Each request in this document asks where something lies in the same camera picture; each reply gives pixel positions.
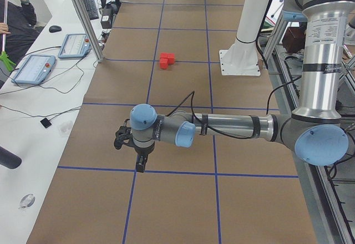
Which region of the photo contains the near teach pendant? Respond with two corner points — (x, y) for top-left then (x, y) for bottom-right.
(12, 55), (56, 85)

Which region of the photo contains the teach pendant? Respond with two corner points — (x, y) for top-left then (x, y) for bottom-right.
(58, 33), (91, 59)
(12, 55), (56, 85)

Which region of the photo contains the black camera cable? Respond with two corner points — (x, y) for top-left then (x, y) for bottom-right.
(163, 90), (303, 140)

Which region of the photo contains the small black square pad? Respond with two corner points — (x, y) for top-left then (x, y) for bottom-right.
(40, 118), (52, 129)

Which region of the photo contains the far teach pendant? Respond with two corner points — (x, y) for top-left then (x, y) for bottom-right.
(58, 33), (91, 59)

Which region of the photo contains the black computer mouse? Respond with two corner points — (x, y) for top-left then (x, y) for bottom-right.
(48, 25), (62, 33)

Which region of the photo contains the white pedestal column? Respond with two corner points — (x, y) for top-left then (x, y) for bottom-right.
(219, 0), (271, 76)

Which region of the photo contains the black keyboard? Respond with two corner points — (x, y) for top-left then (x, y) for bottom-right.
(82, 0), (99, 20)

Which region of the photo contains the aluminium frame post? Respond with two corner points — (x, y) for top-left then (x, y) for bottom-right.
(72, 0), (104, 63)

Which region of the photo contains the person in dark jacket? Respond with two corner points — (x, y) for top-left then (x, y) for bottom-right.
(1, 0), (40, 63)

